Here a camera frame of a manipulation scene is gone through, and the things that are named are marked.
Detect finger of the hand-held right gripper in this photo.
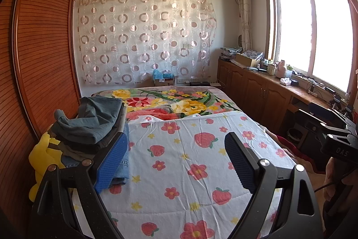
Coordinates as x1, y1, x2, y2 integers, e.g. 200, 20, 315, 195
308, 101, 351, 129
294, 109, 354, 141

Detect small cardboard box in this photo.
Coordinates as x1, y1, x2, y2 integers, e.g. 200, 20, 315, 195
153, 78, 175, 87

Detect black waste bin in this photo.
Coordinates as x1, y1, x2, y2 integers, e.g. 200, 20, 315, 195
288, 128, 304, 145

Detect wooden framed window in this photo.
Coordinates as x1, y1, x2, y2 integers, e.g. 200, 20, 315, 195
263, 0, 358, 97

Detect floral fabric pile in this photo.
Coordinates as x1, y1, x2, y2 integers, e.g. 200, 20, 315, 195
220, 46, 264, 60

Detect pale patterned window curtain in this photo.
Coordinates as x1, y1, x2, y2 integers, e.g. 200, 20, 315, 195
235, 0, 254, 52

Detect person's right hand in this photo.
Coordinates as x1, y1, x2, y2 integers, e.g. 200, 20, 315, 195
324, 156, 358, 203

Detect wooden cabinet row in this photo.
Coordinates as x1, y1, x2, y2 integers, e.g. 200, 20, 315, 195
217, 58, 358, 144

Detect open cardboard box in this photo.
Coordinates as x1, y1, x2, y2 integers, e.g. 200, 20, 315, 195
233, 53, 259, 68

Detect yellow plush toy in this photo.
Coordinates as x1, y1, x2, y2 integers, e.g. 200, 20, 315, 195
29, 133, 66, 202

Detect folded blue denim jeans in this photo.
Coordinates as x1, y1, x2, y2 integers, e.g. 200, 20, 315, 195
63, 121, 130, 186

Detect circle pattern sheer curtain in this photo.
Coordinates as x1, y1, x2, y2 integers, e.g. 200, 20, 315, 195
74, 0, 218, 85

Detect blue plastic bag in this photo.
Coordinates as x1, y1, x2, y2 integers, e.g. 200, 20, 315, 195
152, 69, 175, 81

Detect grey-blue pants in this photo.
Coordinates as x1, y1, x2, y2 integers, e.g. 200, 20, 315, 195
54, 96, 125, 144

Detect yellow red floral blanket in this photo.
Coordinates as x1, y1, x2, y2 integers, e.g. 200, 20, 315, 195
91, 86, 241, 120

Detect strawberry flower print sheet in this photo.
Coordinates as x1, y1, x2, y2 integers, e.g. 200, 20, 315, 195
71, 111, 298, 239

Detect folded light grey pants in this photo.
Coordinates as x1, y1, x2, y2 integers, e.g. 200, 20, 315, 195
60, 148, 98, 162

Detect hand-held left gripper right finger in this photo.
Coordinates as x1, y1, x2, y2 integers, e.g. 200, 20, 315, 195
224, 132, 323, 239

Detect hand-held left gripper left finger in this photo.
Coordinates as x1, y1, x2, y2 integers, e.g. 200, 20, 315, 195
29, 131, 129, 239

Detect wooden slatted wardrobe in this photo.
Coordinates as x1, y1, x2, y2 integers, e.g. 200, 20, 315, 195
0, 0, 81, 228

